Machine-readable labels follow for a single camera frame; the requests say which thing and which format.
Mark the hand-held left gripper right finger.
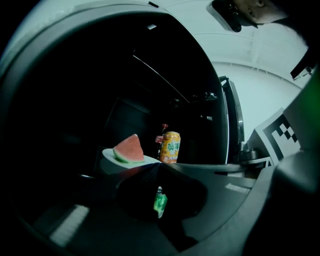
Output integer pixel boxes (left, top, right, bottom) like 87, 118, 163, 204
159, 162, 262, 242

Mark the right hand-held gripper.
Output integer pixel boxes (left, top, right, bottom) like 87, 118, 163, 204
237, 72, 320, 166

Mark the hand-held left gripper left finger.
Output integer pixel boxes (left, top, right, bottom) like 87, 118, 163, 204
14, 163, 198, 254

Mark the white round plate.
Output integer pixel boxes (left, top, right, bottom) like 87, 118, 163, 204
101, 147, 163, 168

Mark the red watermelon slice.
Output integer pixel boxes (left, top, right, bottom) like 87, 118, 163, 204
112, 133, 145, 164

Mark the black fridge cabinet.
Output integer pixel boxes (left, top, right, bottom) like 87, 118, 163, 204
0, 9, 247, 226

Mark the green drink can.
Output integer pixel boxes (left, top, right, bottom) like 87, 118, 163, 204
153, 186, 168, 219

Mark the orange drink can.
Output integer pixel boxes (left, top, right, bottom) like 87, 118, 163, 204
159, 131, 181, 165

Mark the dark bottle with red cap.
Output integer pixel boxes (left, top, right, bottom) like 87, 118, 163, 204
154, 123, 169, 161

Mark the person's face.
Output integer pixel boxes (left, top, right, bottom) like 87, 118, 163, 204
234, 0, 288, 26

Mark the head-worn camera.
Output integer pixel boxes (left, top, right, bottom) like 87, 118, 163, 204
206, 0, 243, 33

